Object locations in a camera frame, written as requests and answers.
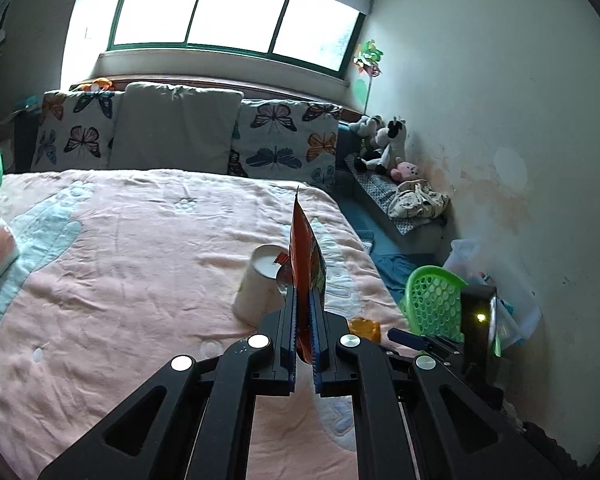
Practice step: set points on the grey cushion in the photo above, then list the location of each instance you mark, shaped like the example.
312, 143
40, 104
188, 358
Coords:
172, 127

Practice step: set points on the white paper cup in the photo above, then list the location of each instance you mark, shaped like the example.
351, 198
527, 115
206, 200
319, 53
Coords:
257, 290

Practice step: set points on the patterned bench cushion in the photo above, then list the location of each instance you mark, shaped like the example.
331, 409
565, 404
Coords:
375, 190

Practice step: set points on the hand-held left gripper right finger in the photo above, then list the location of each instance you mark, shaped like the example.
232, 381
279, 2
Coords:
319, 355

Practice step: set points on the butterfly print pillow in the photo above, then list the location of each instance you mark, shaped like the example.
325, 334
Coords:
77, 130
285, 142

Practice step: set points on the crumpled patterned cloth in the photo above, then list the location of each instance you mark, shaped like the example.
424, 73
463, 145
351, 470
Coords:
417, 202

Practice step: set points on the clear plastic storage box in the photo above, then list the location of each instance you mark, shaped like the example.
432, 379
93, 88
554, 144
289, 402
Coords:
515, 305

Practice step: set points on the yellow plastic wrapper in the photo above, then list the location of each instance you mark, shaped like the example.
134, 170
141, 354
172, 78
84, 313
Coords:
364, 329

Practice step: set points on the red snack bag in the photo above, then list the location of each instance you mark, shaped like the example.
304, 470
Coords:
305, 255

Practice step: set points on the pink plush toy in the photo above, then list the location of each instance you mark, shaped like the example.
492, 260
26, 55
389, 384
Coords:
405, 171

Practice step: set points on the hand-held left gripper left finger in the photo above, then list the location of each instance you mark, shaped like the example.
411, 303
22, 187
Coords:
291, 350

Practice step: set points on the blue cloth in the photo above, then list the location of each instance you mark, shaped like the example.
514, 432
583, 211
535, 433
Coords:
392, 270

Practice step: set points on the orange toy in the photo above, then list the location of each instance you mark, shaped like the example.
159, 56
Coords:
97, 85

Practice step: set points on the black and white plush cow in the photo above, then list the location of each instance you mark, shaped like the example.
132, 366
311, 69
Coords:
392, 145

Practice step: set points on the colourful pinwheel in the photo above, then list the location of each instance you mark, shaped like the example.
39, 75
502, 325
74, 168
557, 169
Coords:
369, 57

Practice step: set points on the green plastic basket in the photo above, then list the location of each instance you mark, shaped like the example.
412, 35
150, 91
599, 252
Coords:
432, 300

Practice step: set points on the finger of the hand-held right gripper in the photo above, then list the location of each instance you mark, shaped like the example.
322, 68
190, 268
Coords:
407, 336

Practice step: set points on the grey plush toy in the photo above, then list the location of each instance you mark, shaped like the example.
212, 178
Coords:
366, 126

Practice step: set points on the green framed window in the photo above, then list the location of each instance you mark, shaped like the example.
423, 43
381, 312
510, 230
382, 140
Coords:
230, 15

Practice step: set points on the teal plastic object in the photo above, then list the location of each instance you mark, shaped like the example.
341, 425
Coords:
27, 106

